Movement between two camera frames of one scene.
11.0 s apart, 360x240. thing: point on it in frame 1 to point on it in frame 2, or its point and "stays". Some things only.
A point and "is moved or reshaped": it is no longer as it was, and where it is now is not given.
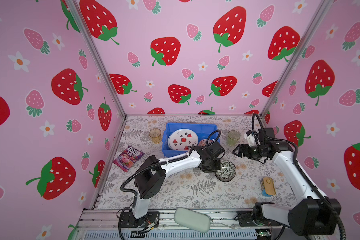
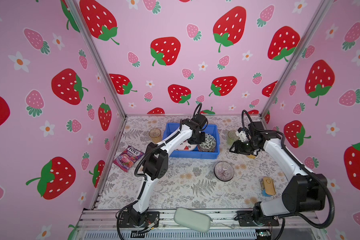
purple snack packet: [127, 158] stays
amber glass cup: [155, 134] stays
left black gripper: [217, 159] to [202, 139]
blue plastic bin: [179, 138] stays
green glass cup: [233, 137] stays
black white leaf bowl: [227, 171] is moved or reshaped
